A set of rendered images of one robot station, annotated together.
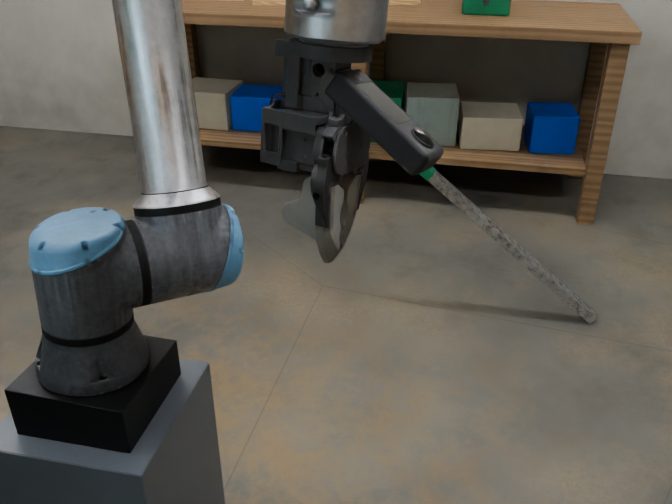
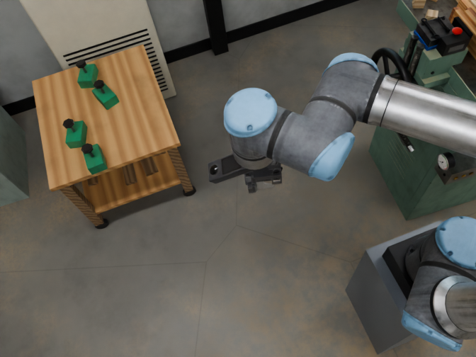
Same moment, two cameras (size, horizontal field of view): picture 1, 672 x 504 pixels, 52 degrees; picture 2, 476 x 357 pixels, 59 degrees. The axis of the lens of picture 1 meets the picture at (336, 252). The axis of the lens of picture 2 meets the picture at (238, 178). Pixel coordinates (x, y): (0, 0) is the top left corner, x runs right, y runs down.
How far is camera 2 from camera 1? 1.21 m
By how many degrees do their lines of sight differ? 88
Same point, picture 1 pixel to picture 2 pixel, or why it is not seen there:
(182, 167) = (457, 295)
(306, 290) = not seen: outside the picture
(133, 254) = (433, 258)
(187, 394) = (397, 303)
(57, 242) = (455, 221)
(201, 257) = (413, 295)
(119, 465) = (379, 248)
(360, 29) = not seen: hidden behind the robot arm
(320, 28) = not seen: hidden behind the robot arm
